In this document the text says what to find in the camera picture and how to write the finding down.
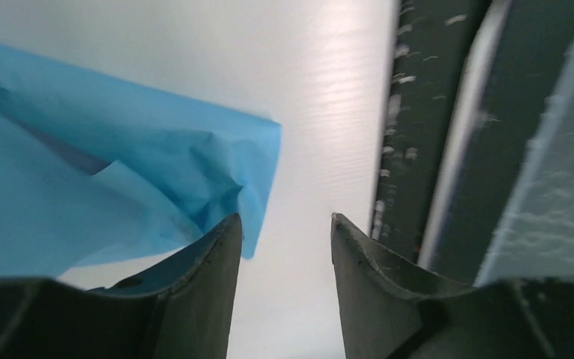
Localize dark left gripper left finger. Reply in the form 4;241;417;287
0;214;243;358

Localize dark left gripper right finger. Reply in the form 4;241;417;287
330;213;574;358

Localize blue wrapping paper sheet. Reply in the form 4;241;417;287
0;45;281;277

